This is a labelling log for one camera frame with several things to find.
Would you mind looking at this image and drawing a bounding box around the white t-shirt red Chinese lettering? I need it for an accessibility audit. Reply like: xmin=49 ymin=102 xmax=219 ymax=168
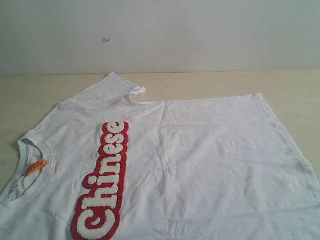
xmin=0 ymin=73 xmax=320 ymax=240

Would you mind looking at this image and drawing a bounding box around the orange neck tag with string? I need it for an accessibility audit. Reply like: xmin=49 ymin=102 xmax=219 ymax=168
xmin=25 ymin=159 xmax=51 ymax=176

